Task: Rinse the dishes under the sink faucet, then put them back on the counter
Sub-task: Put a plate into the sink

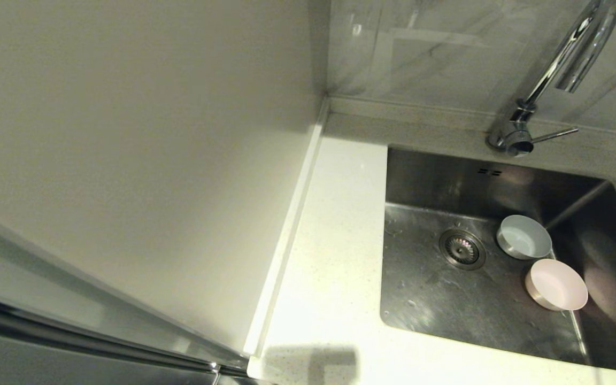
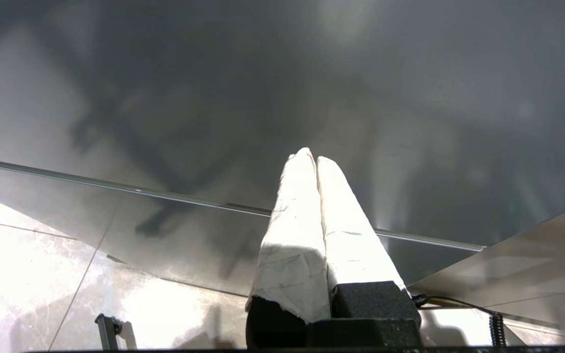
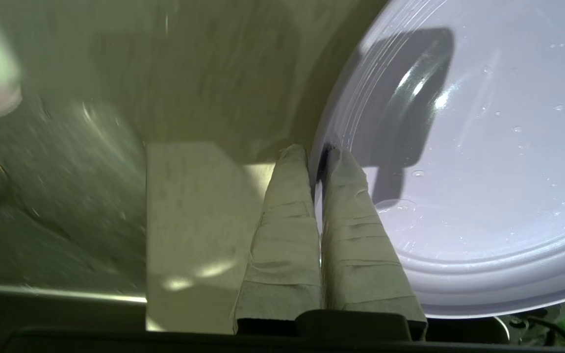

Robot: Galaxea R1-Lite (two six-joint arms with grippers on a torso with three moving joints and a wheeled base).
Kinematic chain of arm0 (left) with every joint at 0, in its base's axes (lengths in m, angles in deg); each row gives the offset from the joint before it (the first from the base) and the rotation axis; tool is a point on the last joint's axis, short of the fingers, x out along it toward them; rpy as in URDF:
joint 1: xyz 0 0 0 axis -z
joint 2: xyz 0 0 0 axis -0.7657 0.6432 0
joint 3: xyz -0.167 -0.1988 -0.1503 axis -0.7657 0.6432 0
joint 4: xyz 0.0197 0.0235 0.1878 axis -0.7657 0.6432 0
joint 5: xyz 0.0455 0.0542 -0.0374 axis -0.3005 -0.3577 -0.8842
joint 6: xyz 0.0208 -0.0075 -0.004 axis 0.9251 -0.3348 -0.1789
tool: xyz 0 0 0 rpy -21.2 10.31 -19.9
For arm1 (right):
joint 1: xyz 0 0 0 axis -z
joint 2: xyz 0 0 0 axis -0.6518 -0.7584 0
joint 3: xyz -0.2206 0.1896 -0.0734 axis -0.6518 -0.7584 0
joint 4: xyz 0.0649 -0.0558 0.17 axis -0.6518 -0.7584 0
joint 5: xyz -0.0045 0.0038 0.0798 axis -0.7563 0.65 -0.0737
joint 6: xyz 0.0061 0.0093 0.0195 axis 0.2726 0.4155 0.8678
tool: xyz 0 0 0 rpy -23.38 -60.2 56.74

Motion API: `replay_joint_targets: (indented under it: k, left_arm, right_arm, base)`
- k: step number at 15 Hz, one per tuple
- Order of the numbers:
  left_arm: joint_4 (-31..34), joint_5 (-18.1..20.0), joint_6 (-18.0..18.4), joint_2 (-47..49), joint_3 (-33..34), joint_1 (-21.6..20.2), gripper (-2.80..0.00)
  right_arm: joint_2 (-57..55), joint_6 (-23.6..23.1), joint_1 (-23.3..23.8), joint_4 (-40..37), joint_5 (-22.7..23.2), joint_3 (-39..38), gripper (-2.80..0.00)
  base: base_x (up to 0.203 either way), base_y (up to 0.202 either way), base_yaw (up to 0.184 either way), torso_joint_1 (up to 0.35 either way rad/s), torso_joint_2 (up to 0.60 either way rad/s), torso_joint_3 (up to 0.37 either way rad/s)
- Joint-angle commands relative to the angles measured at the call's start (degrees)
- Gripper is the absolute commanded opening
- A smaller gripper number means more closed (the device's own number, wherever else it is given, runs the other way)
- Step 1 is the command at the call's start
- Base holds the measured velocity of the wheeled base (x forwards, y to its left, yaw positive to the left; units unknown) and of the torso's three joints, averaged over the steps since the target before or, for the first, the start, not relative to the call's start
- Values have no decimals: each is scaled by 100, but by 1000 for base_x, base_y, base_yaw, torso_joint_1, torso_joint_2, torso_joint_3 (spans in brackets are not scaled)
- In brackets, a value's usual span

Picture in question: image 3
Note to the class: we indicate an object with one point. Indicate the pale blue plate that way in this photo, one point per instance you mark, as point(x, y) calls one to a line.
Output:
point(483, 147)

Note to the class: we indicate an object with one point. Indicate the stainless steel sink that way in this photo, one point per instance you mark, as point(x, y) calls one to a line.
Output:
point(91, 220)

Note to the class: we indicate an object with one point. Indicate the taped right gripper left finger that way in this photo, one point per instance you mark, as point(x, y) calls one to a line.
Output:
point(285, 245)

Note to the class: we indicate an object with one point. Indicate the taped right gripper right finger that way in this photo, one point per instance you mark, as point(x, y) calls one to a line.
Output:
point(356, 255)

